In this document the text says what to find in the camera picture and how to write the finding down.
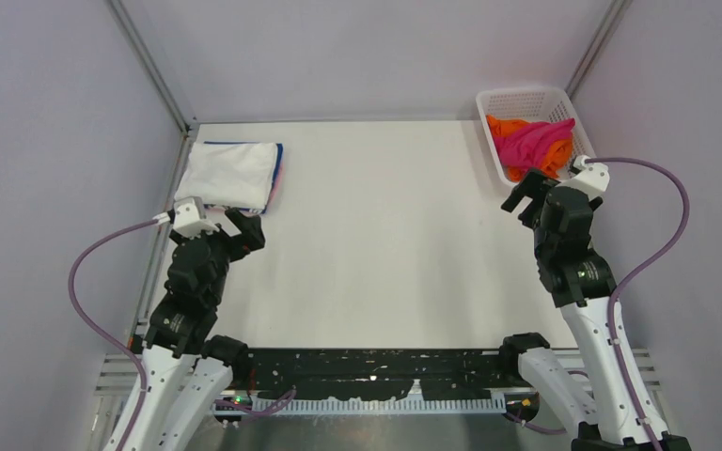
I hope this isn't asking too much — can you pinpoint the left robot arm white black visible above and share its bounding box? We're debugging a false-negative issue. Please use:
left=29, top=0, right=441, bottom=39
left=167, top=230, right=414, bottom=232
left=105, top=208, right=265, bottom=450

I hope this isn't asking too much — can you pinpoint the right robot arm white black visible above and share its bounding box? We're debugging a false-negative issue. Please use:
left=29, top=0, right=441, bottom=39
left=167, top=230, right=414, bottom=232
left=498, top=169, right=691, bottom=450

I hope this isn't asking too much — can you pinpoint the orange t shirt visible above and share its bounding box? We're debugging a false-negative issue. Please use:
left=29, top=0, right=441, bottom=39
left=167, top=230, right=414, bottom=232
left=486, top=114, right=576, bottom=183

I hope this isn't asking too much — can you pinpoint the folded white t shirt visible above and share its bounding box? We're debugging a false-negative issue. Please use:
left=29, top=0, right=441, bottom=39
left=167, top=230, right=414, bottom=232
left=174, top=141, right=280, bottom=211

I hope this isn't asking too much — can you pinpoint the white plastic basket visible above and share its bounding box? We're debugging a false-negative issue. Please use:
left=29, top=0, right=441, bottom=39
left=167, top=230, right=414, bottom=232
left=476, top=86, right=595, bottom=188

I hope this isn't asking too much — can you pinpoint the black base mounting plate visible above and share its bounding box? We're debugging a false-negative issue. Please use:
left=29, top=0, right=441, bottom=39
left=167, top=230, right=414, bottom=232
left=228, top=348, right=529, bottom=401

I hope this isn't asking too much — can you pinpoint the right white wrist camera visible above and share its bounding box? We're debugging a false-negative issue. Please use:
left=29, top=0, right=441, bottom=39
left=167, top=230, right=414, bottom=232
left=562, top=155, right=610, bottom=200

